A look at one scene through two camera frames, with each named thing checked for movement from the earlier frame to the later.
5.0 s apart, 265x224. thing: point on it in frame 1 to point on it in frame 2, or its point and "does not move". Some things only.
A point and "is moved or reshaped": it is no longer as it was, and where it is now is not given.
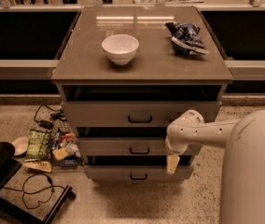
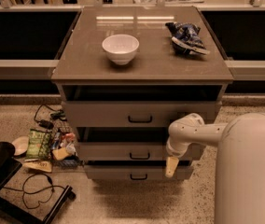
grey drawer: [134, 147] is moved or reshaped
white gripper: [174, 148] does not move
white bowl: [120, 48] does not move
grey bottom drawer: [136, 172] does not move
